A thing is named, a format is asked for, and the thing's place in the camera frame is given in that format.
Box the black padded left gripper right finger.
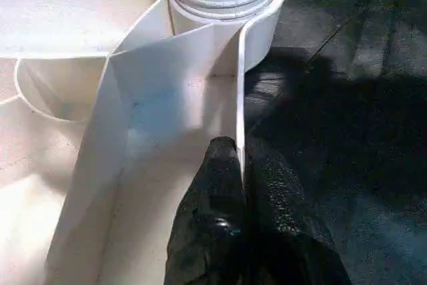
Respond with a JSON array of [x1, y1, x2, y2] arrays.
[[245, 139, 353, 285]]

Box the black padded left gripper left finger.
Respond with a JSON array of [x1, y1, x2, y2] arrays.
[[165, 136, 250, 285]]

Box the white plastic table top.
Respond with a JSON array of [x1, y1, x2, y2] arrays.
[[0, 0, 288, 285]]

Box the black work mat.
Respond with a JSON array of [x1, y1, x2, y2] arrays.
[[240, 0, 427, 285]]

